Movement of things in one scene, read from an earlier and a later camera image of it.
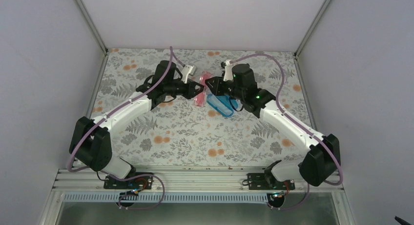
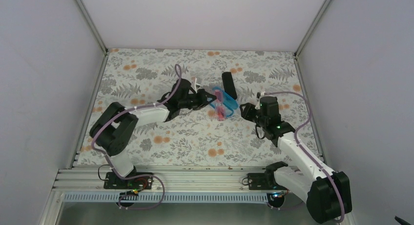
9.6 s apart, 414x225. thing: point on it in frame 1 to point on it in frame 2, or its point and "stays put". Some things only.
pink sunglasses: (200, 100) to (220, 107)
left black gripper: (191, 92) to (202, 101)
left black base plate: (136, 182) stays put
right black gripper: (217, 89) to (246, 113)
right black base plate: (258, 181) stays put
